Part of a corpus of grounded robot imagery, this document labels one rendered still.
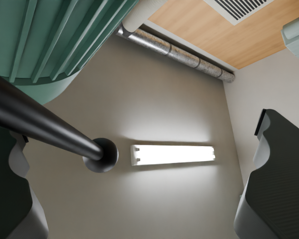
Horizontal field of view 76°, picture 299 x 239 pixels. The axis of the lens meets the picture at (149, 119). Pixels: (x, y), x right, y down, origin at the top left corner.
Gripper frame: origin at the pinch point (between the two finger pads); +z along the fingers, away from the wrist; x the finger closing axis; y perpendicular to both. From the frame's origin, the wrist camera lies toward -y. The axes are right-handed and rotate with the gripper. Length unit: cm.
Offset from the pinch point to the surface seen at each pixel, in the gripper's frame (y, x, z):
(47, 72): 0.0, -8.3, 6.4
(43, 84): 1.1, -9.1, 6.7
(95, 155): 5.4, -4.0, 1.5
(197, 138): 147, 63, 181
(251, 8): 4, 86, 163
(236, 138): 186, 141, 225
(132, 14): 8, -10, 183
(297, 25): 17, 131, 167
